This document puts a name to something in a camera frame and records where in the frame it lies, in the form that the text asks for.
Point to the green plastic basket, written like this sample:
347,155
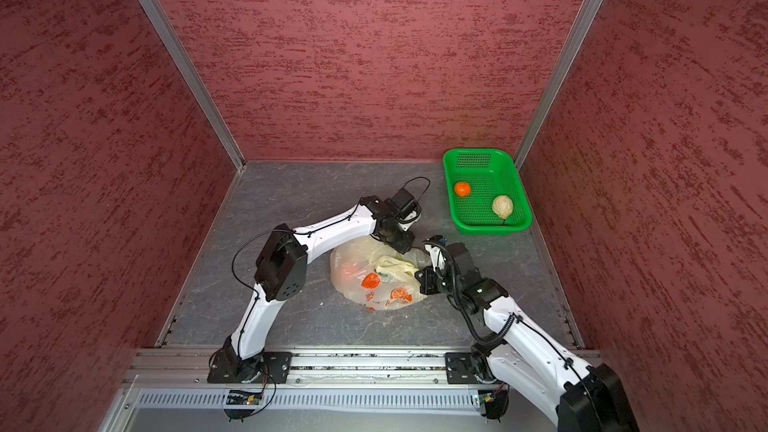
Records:
490,172

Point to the small orange tangerine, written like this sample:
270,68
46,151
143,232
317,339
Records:
462,189

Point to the aluminium corner post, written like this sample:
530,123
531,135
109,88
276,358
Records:
577,34
183,62

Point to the beige bumpy round fruit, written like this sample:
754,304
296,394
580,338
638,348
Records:
503,207

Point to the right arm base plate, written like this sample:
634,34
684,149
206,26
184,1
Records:
468,368

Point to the printed translucent plastic bag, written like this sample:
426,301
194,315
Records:
376,276

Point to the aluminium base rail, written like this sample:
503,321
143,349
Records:
311,367

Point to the right aluminium corner post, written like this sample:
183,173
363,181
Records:
577,34

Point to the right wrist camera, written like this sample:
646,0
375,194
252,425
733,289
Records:
451,261

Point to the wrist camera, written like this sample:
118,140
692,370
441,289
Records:
451,261
407,207

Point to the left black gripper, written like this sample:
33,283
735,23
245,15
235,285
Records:
404,244

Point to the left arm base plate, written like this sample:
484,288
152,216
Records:
225,367

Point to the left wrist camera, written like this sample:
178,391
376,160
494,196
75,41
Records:
407,207

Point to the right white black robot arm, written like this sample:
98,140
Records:
572,393

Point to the left aluminium corner post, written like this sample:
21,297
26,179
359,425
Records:
183,62

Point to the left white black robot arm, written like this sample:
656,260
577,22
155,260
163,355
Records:
281,269

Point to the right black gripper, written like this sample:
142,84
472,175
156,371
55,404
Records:
426,282

